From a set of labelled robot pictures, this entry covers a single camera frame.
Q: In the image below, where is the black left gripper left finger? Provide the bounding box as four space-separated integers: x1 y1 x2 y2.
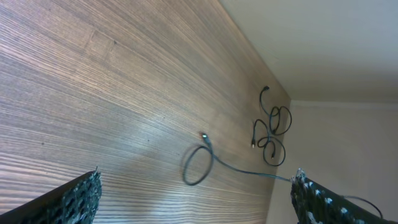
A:
1 170 102 224

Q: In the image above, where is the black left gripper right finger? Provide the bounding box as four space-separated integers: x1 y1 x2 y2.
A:
290 169 397 224

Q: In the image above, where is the black cable gold plug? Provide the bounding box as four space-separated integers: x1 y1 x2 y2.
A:
251 119 286 167

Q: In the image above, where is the thick black cable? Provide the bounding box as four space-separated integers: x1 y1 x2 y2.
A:
182 132 384 220

